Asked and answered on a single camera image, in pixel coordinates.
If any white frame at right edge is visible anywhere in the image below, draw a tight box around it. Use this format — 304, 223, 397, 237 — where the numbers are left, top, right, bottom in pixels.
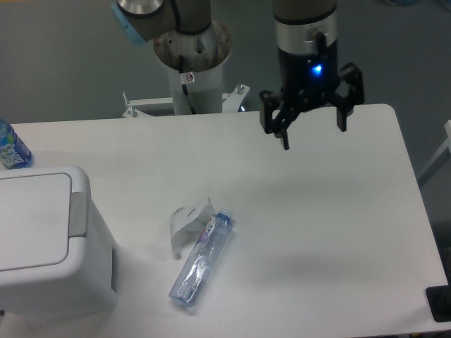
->
417, 120, 450, 188

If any white trash can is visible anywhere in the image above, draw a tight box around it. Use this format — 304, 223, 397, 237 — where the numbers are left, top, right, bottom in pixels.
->
1, 165, 118, 317

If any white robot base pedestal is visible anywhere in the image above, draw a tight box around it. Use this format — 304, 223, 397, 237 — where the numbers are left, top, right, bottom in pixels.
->
123, 20, 250, 118

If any blue labelled drink bottle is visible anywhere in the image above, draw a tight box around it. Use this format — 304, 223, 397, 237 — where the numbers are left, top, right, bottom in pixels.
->
1, 119, 34, 170

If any white trash can lid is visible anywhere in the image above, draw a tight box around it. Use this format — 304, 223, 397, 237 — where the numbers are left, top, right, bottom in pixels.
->
1, 173, 71, 271

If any empty clear plastic bottle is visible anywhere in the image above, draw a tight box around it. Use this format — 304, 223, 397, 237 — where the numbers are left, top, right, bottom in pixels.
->
168, 208, 233, 308

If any black clamp at table edge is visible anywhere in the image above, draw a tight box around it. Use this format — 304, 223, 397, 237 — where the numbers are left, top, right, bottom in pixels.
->
426, 285, 450, 323

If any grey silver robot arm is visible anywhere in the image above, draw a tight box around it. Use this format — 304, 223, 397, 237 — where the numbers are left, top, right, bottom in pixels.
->
111, 1, 364, 147

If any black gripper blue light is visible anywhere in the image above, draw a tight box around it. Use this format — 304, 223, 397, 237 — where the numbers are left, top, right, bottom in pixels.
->
259, 32, 364, 150

